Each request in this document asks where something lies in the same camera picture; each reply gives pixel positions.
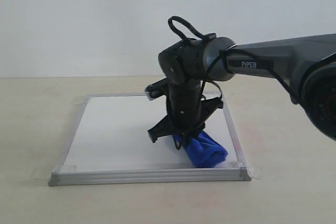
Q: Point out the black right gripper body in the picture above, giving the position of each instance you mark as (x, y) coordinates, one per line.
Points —
(187, 109)

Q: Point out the blue microfiber cloth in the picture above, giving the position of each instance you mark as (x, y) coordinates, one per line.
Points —
(203, 151)

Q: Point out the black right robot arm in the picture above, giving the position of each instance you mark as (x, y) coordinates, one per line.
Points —
(304, 66)

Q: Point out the clear tape near right corner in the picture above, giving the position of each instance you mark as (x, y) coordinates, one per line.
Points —
(248, 173)

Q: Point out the clear tape near left corner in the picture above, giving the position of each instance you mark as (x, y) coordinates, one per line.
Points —
(47, 172)

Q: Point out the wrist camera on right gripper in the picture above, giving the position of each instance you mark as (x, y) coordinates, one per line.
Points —
(157, 89)

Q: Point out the white board with aluminium frame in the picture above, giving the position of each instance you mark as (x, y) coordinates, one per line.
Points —
(109, 144)

